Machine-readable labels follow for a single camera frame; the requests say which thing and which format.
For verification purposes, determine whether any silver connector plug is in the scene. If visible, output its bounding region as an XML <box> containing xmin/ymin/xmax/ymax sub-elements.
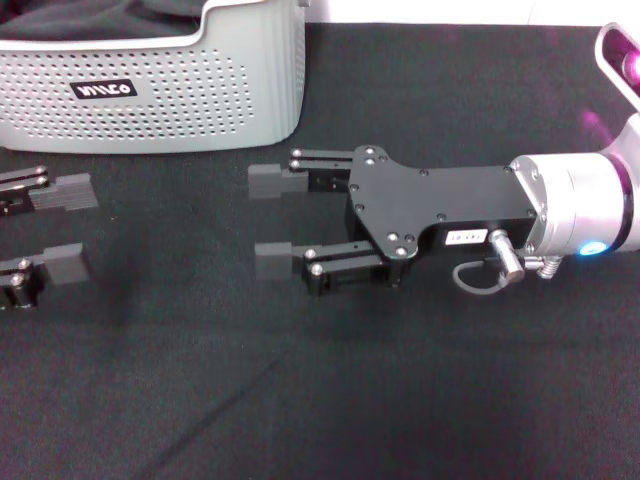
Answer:
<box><xmin>487</xmin><ymin>228</ymin><xmax>526</xmax><ymax>280</ymax></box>

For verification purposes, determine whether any black knit cloth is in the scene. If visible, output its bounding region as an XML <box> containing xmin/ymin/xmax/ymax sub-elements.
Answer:
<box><xmin>0</xmin><ymin>0</ymin><xmax>211</xmax><ymax>44</ymax></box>

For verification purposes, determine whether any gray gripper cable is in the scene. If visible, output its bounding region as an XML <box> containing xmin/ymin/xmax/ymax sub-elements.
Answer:
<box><xmin>452</xmin><ymin>253</ymin><xmax>562</xmax><ymax>297</ymax></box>

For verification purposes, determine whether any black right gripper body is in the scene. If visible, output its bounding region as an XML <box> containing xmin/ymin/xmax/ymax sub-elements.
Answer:
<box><xmin>347</xmin><ymin>144</ymin><xmax>544</xmax><ymax>291</ymax></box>

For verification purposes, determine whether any gray perforated plastic storage box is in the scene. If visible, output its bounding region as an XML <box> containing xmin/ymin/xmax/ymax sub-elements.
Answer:
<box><xmin>0</xmin><ymin>0</ymin><xmax>314</xmax><ymax>155</ymax></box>

